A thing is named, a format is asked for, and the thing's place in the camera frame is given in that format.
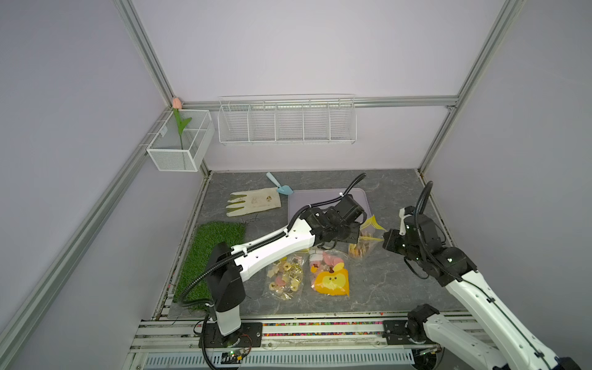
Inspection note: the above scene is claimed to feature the white wire wall shelf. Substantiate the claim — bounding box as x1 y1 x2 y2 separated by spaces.
218 94 358 145

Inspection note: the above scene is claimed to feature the clear ziploc bag of cookies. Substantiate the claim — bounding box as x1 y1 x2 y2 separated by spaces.
348 216 386 260

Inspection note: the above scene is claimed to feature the ziploc bag with yellow toy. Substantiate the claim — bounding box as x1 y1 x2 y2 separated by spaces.
308 249 350 296

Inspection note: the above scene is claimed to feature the artificial pink tulip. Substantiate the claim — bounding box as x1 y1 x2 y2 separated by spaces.
172 97 193 150

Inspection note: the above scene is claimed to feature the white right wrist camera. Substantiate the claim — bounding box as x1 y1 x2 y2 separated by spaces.
399 206 415 236

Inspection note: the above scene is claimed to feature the white mesh wall box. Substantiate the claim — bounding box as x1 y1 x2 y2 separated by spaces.
146 109 215 172

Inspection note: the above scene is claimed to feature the green artificial grass mat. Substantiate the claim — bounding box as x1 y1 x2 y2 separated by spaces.
174 221 246 303

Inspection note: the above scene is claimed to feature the ziploc bag with small cookies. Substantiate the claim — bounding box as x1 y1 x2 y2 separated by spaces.
264 252 306 301

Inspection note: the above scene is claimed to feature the light blue garden trowel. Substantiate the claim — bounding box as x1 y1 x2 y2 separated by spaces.
266 172 294 196

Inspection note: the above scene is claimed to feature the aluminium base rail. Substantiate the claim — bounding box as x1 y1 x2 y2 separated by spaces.
123 313 442 369

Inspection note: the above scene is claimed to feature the cream gardening glove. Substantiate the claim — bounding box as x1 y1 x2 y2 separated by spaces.
226 188 282 217

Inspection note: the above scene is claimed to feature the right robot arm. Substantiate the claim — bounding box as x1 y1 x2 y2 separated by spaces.
383 182 579 369

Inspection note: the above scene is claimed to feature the lilac plastic tray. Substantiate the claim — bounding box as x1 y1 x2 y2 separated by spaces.
285 187 371 233

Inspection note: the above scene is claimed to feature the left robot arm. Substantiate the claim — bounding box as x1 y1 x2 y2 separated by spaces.
178 173 367 337

